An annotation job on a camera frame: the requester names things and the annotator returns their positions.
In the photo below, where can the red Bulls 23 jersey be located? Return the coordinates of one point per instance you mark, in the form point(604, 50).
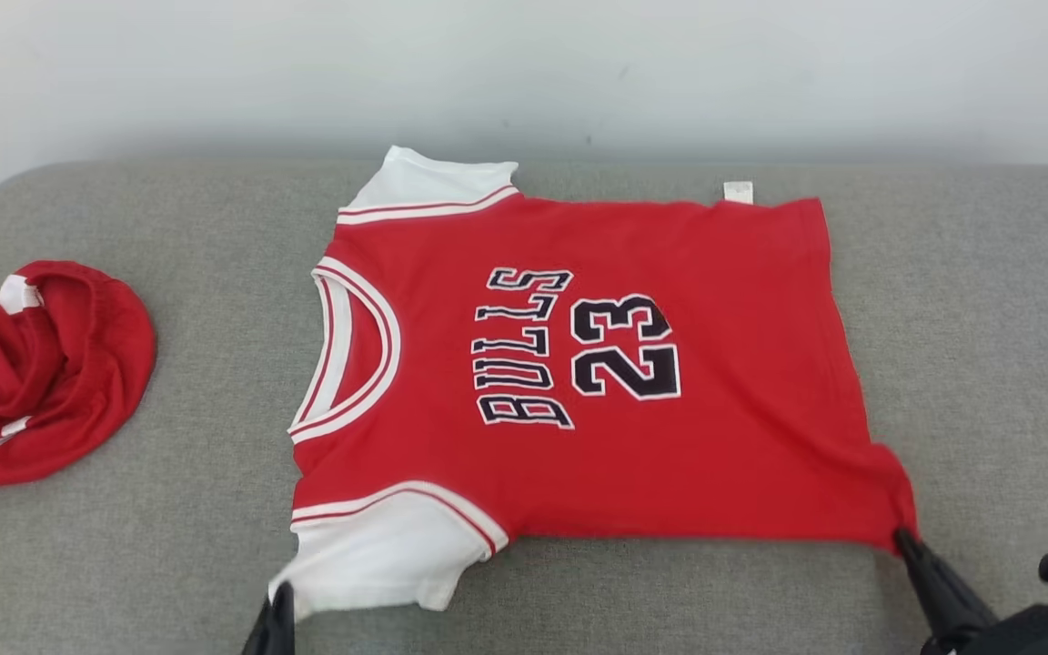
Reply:
point(670, 455)

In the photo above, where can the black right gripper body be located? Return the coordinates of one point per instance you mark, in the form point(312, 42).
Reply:
point(1042, 637)

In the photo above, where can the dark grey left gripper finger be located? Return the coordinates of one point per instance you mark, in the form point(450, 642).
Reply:
point(258, 641)
point(284, 628)

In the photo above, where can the red Bulls 23 shorts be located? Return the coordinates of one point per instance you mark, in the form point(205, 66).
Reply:
point(78, 364)

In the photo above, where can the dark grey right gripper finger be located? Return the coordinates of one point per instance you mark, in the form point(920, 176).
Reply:
point(942, 596)

